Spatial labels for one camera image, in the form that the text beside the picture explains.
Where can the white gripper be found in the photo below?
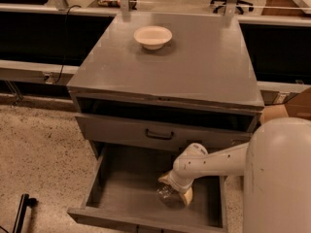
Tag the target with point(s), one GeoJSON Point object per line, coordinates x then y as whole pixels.
{"type": "Point", "coordinates": [179, 185]}

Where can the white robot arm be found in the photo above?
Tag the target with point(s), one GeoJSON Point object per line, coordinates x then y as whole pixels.
{"type": "Point", "coordinates": [276, 167]}

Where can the grey metal rail frame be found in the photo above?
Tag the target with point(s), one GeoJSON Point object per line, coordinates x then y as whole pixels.
{"type": "Point", "coordinates": [32, 72]}

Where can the grey top drawer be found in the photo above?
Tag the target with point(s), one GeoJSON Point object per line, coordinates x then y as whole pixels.
{"type": "Point", "coordinates": [131, 132]}

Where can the cardboard box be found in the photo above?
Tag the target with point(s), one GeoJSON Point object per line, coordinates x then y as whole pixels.
{"type": "Point", "coordinates": [298, 106]}

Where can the grey drawer cabinet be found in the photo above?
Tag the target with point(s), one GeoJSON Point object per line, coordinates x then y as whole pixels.
{"type": "Point", "coordinates": [227, 118]}

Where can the clear plastic water bottle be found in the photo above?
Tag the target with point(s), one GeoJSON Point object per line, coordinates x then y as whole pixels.
{"type": "Point", "coordinates": [168, 196]}

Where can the wooden table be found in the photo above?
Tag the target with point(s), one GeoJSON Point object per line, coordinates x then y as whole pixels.
{"type": "Point", "coordinates": [282, 8]}

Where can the black drawer handle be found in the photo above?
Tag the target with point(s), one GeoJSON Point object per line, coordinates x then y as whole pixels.
{"type": "Point", "coordinates": [158, 135]}

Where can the black office chair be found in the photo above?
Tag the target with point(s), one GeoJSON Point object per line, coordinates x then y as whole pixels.
{"type": "Point", "coordinates": [232, 6]}

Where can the white paper bowl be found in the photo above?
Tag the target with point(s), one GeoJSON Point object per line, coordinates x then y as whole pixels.
{"type": "Point", "coordinates": [152, 37]}

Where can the black bar on floor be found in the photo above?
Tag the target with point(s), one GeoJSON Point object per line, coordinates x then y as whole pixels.
{"type": "Point", "coordinates": [26, 201]}

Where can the grey open middle drawer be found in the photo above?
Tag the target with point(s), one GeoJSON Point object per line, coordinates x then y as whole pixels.
{"type": "Point", "coordinates": [122, 196]}

